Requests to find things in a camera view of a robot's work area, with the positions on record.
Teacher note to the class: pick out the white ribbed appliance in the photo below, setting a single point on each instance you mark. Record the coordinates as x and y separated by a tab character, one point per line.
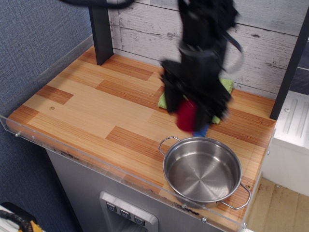
293	122

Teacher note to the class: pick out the dark vertical post left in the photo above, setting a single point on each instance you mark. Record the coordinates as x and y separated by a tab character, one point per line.
101	33

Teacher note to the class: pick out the red plastic strawberry toy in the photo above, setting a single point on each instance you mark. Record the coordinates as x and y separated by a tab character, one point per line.
186	114

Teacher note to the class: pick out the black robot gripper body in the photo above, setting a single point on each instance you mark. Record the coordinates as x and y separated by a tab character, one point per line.
199	77

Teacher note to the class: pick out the blue handled metal spoon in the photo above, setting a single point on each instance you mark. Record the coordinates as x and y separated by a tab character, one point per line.
202	132

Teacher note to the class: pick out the dark vertical post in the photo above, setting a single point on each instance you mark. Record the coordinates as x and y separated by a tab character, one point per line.
101	33
291	68

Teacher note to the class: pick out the dark vertical post right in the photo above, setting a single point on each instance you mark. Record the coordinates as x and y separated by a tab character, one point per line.
291	68

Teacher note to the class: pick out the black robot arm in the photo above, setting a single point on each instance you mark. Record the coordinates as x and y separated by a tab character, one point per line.
205	26

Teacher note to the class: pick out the green microfiber cloth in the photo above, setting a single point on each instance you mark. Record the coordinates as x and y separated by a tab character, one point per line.
228	85

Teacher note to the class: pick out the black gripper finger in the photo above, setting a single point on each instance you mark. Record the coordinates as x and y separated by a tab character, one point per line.
203	117
173	96

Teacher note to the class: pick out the stainless steel pot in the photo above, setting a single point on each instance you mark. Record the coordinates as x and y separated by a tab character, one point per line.
202	172

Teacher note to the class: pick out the yellow object bottom left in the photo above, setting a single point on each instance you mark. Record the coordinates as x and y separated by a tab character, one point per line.
36	228

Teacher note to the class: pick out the silver dispenser button panel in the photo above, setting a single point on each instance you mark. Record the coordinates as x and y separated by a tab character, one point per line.
121	216

